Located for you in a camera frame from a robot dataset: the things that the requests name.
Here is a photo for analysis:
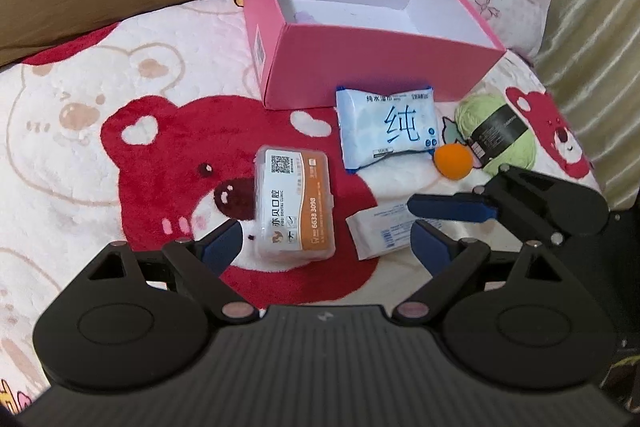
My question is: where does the green yarn ball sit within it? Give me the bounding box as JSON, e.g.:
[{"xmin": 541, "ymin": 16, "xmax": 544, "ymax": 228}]
[{"xmin": 454, "ymin": 93, "xmax": 537, "ymax": 176}]

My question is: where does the purple plush toy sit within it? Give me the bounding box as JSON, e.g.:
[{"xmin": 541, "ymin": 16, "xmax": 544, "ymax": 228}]
[{"xmin": 294, "ymin": 11, "xmax": 318, "ymax": 25}]

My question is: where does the red bear bedsheet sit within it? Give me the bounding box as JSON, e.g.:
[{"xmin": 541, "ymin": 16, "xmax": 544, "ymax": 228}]
[{"xmin": 0, "ymin": 0, "xmax": 601, "ymax": 417}]

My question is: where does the pink cardboard box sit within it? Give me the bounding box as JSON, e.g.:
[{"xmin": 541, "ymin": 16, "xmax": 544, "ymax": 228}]
[{"xmin": 244, "ymin": 0, "xmax": 506, "ymax": 109}]

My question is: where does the small white tissue pack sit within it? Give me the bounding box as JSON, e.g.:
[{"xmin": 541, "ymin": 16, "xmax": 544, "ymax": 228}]
[{"xmin": 345, "ymin": 202, "xmax": 416, "ymax": 261}]

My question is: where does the orange dental floss box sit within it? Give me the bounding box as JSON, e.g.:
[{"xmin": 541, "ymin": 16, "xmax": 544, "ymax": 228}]
[{"xmin": 255, "ymin": 146, "xmax": 335, "ymax": 263}]

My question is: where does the orange ball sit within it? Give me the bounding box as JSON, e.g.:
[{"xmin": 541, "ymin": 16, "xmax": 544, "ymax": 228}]
[{"xmin": 433, "ymin": 143, "xmax": 474, "ymax": 181}]

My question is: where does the green striped curtain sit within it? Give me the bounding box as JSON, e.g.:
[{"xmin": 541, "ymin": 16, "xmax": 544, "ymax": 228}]
[{"xmin": 535, "ymin": 0, "xmax": 640, "ymax": 208}]

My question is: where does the blue wet wipes pack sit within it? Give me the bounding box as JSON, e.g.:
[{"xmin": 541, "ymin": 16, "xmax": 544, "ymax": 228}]
[{"xmin": 335, "ymin": 87, "xmax": 442, "ymax": 172}]

